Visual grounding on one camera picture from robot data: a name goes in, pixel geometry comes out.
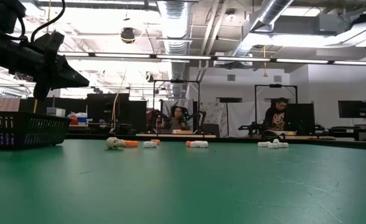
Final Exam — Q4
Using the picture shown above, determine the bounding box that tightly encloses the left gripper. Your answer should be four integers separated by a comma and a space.
30, 30, 90, 101

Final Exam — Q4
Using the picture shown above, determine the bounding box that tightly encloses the cream plastic skull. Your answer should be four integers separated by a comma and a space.
105, 137, 126, 151

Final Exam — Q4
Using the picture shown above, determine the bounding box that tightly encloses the white storage box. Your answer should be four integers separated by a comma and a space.
46, 107, 66, 118

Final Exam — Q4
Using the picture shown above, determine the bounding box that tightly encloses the black plastic mesh basket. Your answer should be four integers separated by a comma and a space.
0, 111, 71, 151

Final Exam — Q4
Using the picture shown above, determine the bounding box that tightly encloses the ceiling tube light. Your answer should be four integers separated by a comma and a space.
333, 60, 366, 67
215, 55, 272, 62
275, 58, 329, 65
94, 52, 152, 59
156, 55, 212, 60

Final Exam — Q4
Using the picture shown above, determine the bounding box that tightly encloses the grey curtain sheet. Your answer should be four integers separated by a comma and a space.
162, 98, 194, 130

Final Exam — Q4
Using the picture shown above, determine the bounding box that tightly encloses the person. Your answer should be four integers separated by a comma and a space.
167, 105, 191, 131
263, 97, 291, 131

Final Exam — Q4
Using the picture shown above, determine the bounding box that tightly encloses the workbench with wooden top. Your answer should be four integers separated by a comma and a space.
135, 133, 216, 139
254, 134, 336, 141

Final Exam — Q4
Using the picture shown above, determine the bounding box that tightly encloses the white curtain sheet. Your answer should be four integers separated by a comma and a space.
198, 101, 266, 138

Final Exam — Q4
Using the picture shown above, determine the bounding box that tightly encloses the grey ventilation box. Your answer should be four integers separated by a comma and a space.
254, 14, 342, 35

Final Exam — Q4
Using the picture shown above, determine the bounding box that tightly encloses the black screen panel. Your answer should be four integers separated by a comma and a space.
286, 103, 316, 135

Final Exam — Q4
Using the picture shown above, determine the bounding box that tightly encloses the black monitor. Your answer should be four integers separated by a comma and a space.
337, 100, 366, 119

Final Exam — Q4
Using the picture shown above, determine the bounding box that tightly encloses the black desk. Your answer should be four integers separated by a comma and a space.
316, 123, 366, 142

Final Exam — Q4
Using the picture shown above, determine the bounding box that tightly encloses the black divider wall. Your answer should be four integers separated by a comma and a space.
19, 93, 148, 134

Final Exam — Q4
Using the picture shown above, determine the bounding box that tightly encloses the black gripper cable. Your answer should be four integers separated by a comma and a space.
17, 0, 66, 44

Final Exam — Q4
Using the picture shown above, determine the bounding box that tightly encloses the black overhead camera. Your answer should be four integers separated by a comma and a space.
120, 27, 136, 44

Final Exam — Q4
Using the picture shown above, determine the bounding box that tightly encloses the black gantry frame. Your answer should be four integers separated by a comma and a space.
254, 83, 298, 138
153, 79, 201, 134

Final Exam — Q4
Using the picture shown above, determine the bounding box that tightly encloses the silver air duct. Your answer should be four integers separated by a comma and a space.
157, 0, 199, 100
231, 0, 295, 58

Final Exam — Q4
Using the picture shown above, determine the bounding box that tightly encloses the hanging yellow cord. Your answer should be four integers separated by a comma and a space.
262, 45, 268, 78

